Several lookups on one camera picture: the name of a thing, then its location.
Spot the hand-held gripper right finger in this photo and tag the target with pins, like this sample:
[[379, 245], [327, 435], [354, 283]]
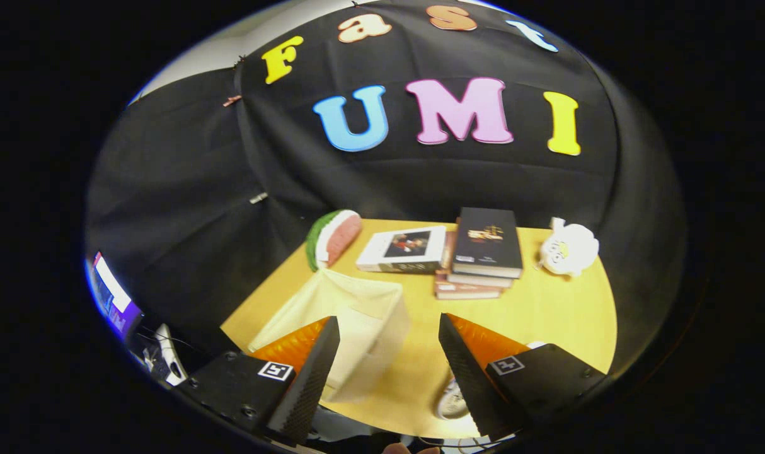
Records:
[[477, 391]]

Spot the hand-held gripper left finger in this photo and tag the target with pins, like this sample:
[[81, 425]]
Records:
[[310, 391]]

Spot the cream fabric storage box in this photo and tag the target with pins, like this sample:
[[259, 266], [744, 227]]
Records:
[[363, 315]]

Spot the reddish brown cover book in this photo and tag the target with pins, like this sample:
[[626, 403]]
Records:
[[467, 291]]

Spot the dark brown cover book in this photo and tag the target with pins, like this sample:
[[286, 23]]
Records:
[[477, 280]]

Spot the white plastic device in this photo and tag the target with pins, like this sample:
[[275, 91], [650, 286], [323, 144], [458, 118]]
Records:
[[168, 359]]

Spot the black cover book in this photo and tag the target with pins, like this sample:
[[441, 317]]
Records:
[[486, 243]]

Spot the watermelon slice plush toy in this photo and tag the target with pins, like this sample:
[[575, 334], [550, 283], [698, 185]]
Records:
[[338, 236]]

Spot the white portrait cover book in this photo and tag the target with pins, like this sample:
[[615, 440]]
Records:
[[401, 246]]

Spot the white cartoon plush toy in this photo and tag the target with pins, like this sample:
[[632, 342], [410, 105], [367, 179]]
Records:
[[571, 249]]

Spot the small wooden clothespin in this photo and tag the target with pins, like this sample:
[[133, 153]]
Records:
[[232, 100], [259, 198]]

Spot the computer monitor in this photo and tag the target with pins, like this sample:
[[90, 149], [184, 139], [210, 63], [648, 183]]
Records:
[[115, 296]]

